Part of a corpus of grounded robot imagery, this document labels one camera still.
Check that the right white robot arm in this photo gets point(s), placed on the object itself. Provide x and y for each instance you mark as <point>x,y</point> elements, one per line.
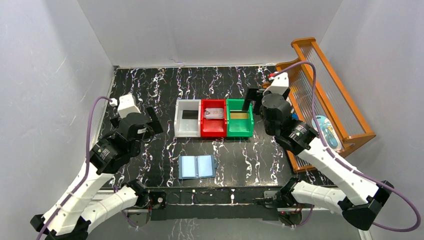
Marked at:
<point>358,199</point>

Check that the orange wooden shelf rack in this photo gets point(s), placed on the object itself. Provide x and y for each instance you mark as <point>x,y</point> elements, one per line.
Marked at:
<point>330,98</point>

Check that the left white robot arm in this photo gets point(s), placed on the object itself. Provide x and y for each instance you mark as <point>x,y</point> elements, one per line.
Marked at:
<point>74,215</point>

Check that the red plastic bin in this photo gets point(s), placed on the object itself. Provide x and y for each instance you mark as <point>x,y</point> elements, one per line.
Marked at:
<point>213,127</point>

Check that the aluminium rail frame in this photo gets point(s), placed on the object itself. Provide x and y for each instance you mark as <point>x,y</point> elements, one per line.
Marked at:
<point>132,212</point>

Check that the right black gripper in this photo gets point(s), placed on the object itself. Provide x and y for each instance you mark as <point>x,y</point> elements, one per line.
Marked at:
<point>252,94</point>

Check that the green plastic bin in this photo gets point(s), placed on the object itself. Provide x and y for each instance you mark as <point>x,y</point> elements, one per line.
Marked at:
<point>240,123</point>

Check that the gold card in green bin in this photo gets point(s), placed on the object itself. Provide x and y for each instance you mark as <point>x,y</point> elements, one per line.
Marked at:
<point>238,116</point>

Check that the black card in white bin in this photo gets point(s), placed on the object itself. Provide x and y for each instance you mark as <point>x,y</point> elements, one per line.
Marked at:
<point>190,114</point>

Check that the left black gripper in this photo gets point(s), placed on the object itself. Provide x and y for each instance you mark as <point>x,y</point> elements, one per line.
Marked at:
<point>154,120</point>

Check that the blue card holder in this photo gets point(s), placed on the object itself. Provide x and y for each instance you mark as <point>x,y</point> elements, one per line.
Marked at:
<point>196,167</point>

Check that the small blue object on shelf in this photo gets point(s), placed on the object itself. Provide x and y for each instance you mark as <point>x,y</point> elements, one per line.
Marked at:
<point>294,116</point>

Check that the white plastic bin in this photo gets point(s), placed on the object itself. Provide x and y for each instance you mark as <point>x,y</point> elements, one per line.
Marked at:
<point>187,122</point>

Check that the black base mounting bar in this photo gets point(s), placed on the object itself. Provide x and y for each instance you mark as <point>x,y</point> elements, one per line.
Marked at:
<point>243,202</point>

